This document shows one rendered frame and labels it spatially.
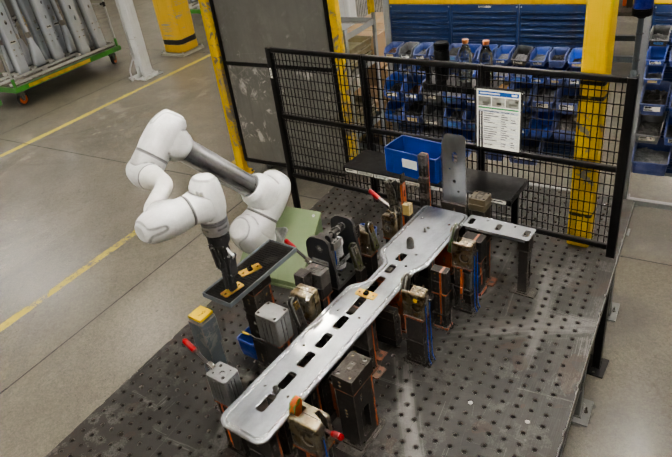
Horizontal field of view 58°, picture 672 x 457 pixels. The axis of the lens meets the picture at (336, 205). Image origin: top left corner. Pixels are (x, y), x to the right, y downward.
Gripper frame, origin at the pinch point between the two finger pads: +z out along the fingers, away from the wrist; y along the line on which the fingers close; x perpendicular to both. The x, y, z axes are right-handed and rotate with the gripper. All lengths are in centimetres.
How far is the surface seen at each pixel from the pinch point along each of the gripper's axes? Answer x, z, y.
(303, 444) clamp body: -21, 23, 53
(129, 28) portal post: 318, 51, -635
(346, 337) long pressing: 17.1, 20.0, 36.4
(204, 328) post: -16.3, 7.6, 4.2
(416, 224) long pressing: 87, 20, 15
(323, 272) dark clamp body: 32.7, 12.4, 12.0
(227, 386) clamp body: -23.9, 16.2, 23.2
